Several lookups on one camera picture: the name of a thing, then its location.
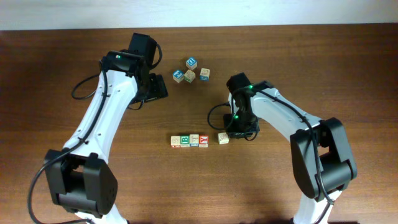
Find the wooden leaf E block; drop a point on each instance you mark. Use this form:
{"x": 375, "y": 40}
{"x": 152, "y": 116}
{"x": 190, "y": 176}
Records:
{"x": 223, "y": 138}

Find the blue C block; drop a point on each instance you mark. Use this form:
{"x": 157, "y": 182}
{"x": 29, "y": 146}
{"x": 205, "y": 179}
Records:
{"x": 191, "y": 63}

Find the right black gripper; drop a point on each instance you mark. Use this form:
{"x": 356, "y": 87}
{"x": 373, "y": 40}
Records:
{"x": 232, "y": 131}

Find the plain wooden block centre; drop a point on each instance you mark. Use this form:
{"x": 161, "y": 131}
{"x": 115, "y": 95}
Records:
{"x": 189, "y": 76}

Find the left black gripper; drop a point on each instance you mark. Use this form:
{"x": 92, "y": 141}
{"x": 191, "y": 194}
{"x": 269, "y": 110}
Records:
{"x": 158, "y": 89}

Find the wooden block blue J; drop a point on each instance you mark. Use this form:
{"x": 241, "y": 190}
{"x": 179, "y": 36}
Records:
{"x": 194, "y": 140}

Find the red Y block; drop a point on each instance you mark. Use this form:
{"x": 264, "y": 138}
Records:
{"x": 203, "y": 141}

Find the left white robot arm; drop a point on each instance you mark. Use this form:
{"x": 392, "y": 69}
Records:
{"x": 78, "y": 176}

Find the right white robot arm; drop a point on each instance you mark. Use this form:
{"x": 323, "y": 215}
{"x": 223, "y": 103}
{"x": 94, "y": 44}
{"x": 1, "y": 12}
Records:
{"x": 322, "y": 159}

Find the blue letter block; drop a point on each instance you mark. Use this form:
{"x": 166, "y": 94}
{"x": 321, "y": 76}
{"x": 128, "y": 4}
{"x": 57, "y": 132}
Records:
{"x": 178, "y": 76}

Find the wooden block red side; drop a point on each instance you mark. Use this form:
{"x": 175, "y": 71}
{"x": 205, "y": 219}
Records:
{"x": 175, "y": 141}

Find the green B block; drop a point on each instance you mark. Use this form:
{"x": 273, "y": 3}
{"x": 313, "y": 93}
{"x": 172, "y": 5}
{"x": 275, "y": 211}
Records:
{"x": 185, "y": 141}

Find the wooden block blue base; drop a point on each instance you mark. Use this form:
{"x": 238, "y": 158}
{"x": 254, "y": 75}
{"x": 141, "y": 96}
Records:
{"x": 204, "y": 74}

